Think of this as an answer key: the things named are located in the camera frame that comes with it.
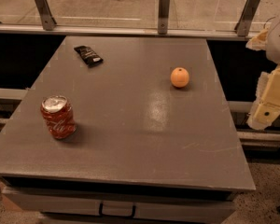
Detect middle metal railing bracket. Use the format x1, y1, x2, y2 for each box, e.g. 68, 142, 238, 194
158, 0, 170, 35

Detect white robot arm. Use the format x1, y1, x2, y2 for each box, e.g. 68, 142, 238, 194
245, 13, 280, 130

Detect orange fruit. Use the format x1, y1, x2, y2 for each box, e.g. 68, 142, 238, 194
170, 67, 189, 88

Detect black drawer handle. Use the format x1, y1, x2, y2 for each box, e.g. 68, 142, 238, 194
99, 202, 136, 218

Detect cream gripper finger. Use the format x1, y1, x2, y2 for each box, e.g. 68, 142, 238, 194
246, 64, 280, 130
245, 28, 268, 51

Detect metal railing bracket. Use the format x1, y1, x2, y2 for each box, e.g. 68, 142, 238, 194
35, 0, 57, 31
234, 0, 260, 36
158, 0, 170, 35

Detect crushed red soda can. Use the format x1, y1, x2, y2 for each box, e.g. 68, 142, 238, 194
40, 95, 77, 139

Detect black rxbar chocolate wrapper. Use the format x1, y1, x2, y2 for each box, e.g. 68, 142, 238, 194
74, 46, 104, 67

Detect left metal railing bracket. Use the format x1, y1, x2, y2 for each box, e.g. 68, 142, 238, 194
35, 0, 57, 31

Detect right metal railing bracket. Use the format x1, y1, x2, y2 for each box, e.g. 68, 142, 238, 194
234, 0, 260, 36

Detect horizontal metal rail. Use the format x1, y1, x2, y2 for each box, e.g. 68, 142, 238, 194
0, 23, 258, 41

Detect grey drawer front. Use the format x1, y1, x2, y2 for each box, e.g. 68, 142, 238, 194
3, 187, 235, 224

